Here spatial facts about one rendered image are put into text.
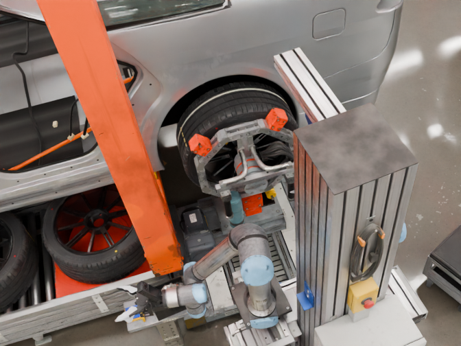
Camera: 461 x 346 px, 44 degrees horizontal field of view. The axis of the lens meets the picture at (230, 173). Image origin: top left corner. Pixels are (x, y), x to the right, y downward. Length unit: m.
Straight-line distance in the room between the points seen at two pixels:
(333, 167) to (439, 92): 3.24
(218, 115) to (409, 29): 2.73
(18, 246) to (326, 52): 2.04
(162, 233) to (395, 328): 1.21
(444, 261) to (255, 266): 1.61
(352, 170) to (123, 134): 1.03
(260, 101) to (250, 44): 0.33
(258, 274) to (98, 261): 1.45
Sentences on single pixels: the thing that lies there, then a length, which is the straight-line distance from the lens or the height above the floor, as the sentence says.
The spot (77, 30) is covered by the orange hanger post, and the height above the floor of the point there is 2.14.
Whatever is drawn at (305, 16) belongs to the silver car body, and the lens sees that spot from 2.80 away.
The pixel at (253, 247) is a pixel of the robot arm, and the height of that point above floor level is 1.46.
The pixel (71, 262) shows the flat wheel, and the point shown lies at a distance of 3.36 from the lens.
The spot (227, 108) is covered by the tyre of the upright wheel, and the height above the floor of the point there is 1.17.
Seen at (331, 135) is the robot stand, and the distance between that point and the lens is 1.61.
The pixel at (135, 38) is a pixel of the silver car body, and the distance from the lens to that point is 2.64.
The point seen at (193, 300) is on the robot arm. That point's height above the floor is 1.23.
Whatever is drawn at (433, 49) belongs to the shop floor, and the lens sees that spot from 5.09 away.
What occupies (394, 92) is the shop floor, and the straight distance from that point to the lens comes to 4.67.
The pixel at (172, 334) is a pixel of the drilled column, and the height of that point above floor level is 0.18.
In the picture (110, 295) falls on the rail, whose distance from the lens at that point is 3.38.
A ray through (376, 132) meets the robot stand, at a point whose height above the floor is 2.03.
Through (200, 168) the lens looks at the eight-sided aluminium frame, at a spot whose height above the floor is 0.94.
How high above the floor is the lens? 3.23
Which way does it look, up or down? 52 degrees down
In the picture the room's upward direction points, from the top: 9 degrees counter-clockwise
